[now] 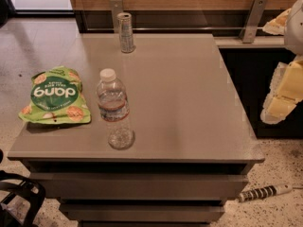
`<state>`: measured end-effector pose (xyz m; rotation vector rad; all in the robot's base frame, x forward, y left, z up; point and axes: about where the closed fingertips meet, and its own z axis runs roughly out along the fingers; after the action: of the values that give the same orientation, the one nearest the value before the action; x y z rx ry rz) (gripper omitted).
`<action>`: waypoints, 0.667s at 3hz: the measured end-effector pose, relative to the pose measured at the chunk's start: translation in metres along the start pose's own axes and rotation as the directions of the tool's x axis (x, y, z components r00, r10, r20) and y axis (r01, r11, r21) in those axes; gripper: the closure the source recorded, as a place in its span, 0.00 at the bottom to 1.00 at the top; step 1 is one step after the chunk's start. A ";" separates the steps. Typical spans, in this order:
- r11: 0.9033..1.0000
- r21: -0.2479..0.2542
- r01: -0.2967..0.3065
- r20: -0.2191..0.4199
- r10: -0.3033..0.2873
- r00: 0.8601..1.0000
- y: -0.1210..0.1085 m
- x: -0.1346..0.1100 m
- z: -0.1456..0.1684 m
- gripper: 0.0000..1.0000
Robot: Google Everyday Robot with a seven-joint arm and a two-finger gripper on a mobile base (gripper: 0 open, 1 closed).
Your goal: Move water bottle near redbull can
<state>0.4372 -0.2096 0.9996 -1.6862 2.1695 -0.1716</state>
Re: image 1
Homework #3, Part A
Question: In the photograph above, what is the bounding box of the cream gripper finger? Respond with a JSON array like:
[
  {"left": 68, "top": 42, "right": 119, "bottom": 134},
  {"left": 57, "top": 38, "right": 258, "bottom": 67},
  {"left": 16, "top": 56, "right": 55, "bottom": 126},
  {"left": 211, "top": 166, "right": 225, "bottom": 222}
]
[
  {"left": 260, "top": 56, "right": 303, "bottom": 125},
  {"left": 262, "top": 9, "right": 291, "bottom": 35}
]

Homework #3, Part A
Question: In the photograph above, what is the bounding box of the black chair base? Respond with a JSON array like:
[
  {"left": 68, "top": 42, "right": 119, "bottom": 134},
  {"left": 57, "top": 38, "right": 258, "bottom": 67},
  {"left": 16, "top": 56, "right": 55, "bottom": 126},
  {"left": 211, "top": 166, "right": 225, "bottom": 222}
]
[{"left": 0, "top": 170, "right": 45, "bottom": 227}]

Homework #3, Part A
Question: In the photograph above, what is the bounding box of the green dang chips bag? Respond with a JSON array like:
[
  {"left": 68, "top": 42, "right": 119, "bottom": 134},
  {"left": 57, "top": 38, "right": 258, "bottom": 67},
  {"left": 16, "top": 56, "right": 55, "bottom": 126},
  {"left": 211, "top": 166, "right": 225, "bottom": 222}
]
[{"left": 19, "top": 66, "right": 91, "bottom": 125}]

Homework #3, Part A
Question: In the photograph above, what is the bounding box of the silver redbull can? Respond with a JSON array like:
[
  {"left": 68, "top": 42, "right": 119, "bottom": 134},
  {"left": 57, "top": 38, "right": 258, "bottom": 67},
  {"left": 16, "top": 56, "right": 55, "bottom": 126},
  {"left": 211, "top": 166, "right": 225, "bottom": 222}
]
[{"left": 116, "top": 12, "right": 135, "bottom": 53}]

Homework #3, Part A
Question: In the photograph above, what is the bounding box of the clear plastic water bottle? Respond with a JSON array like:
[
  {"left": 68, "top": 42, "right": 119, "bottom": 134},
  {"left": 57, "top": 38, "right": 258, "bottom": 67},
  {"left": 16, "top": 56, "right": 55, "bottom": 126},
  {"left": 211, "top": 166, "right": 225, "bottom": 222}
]
[{"left": 96, "top": 68, "right": 135, "bottom": 149}]

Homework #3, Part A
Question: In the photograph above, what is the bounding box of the grey drawer cabinet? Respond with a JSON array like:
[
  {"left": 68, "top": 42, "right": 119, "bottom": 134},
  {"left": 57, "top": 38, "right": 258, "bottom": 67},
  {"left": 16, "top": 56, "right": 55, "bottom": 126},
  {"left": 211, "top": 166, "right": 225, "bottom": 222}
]
[{"left": 9, "top": 34, "right": 264, "bottom": 227}]

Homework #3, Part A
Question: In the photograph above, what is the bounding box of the white power strip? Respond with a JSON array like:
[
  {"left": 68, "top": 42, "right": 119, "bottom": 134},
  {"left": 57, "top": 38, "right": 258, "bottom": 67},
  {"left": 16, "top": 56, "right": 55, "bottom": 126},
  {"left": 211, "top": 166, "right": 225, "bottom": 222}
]
[{"left": 238, "top": 184, "right": 293, "bottom": 202}]

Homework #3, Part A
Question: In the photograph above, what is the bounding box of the left metal bracket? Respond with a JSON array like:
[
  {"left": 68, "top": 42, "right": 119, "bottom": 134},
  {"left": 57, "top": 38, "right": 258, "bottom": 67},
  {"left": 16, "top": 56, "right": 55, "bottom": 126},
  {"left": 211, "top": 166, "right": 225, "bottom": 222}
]
[{"left": 110, "top": 0, "right": 124, "bottom": 33}]

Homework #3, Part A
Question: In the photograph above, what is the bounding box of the right metal bracket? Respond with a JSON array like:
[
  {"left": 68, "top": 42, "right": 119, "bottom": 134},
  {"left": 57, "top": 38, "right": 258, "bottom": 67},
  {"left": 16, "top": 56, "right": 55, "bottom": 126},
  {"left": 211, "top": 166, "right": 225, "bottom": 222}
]
[{"left": 240, "top": 0, "right": 268, "bottom": 44}]

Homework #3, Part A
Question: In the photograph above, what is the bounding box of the metal bracket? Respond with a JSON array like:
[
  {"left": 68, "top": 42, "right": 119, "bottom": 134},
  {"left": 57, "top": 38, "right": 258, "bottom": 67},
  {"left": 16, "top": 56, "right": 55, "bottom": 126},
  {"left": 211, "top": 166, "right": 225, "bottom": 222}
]
[
  {"left": 240, "top": 0, "right": 268, "bottom": 44},
  {"left": 110, "top": 0, "right": 124, "bottom": 33}
]

